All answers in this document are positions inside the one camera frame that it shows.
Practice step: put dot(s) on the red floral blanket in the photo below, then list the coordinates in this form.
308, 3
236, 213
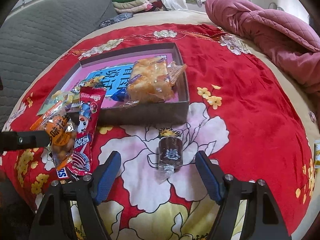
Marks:
250, 92

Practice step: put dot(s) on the slim beige snack packet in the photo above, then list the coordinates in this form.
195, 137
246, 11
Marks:
176, 71

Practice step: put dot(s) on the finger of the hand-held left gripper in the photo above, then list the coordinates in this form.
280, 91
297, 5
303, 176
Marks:
30, 140

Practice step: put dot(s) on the pink quilted blanket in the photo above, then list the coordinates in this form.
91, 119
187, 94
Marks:
262, 25

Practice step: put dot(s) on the orange peanut snack packet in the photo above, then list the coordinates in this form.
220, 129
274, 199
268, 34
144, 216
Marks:
61, 140

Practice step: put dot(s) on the brown roll cake packet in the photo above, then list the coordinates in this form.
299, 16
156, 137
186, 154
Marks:
170, 152

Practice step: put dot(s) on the yellow puffed snack packet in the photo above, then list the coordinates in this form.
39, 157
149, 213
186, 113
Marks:
147, 80

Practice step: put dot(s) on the pile of folded clothes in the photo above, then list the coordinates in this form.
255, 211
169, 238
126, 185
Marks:
130, 2

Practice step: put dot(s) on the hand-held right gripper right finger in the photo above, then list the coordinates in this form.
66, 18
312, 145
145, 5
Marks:
207, 175

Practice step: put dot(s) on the grey quilted mat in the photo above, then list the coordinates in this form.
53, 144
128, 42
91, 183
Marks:
50, 30

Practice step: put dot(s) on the dark floral cloth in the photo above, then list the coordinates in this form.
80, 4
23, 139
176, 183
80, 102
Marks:
117, 20

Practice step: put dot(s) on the dark cardboard box pink bottom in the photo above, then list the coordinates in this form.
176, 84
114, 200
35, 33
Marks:
150, 115

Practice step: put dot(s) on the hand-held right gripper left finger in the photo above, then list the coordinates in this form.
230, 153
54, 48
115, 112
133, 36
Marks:
107, 177

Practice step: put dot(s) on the long red cartoon snack packet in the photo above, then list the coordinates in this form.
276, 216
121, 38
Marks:
87, 110

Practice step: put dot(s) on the dark blue cookie packet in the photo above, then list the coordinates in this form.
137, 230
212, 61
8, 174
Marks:
120, 96

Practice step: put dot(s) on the white yellow packet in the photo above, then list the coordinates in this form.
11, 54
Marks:
317, 155

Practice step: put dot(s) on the colourful small snack packet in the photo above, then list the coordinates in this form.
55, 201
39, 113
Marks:
91, 82

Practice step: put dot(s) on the small yellow snack packet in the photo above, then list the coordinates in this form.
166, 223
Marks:
67, 97

